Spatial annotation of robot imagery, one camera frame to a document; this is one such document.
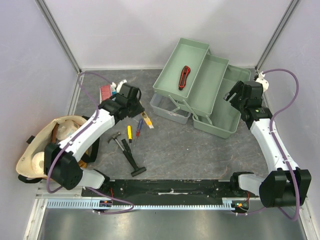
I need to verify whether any blue handled screwdriver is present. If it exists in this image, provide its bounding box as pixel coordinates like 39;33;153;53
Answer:
133;118;144;146

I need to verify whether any yellow utility knife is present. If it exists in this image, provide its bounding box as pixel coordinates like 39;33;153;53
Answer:
140;111;154;129

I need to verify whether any yellow handled screwdriver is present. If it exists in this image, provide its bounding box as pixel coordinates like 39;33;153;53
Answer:
127;125;133;149

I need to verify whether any translucent green tool box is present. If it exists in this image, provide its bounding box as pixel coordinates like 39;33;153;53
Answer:
150;38;251;139

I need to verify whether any red black utility knife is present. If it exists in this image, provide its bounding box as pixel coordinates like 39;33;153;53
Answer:
178;65;191;91

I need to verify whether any claw hammer black handle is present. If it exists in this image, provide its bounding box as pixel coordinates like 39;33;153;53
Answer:
107;131;125;152

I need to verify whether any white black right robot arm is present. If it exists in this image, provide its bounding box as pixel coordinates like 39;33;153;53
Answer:
224;81;312;208

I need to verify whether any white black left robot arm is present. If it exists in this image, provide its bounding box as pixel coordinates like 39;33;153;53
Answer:
44;83;145;197

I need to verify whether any red box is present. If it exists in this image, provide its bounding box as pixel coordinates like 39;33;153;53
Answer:
99;84;112;103

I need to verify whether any white plastic package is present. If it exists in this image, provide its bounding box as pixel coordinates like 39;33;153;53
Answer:
56;119;86;141

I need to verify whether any beige canvas tote bag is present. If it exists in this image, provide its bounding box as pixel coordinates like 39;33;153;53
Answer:
16;115;99;179

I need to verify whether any white paper roll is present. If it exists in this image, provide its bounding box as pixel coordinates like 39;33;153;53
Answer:
31;151;45;175

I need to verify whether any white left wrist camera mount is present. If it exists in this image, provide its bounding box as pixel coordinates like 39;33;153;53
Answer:
110;79;127;96

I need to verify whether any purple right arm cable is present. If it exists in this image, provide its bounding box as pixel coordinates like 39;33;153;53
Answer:
233;68;301;222

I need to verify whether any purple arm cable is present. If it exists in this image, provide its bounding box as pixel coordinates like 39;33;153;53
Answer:
233;68;301;222
46;71;136;216

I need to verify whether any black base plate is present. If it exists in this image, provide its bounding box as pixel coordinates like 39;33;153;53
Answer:
97;179;256;200

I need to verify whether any aluminium frame post right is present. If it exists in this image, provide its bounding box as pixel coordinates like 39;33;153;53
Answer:
254;0;301;72

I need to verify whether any aluminium frame post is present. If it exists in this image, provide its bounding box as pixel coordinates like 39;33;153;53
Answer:
254;0;301;72
35;0;82;73

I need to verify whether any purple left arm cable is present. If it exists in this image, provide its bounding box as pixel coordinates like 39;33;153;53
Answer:
46;71;136;216

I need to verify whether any aluminium frame post left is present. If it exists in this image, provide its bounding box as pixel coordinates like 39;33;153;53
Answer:
35;0;82;73

